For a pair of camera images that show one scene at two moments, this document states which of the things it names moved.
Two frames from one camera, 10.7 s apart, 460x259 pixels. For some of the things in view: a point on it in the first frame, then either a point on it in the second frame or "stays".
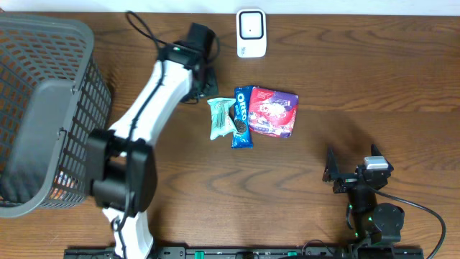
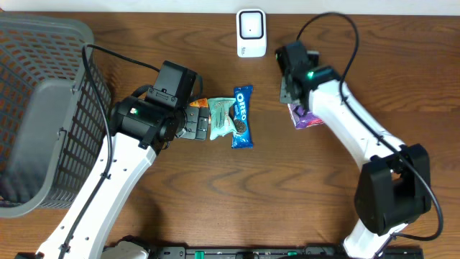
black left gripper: [208, 85] -> [200, 122]
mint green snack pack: [223, 121] stays
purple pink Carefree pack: [272, 113] -> [300, 120]
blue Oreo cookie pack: [243, 135] stays
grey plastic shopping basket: [52, 93] stays
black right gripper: [346, 180] -> [285, 95]
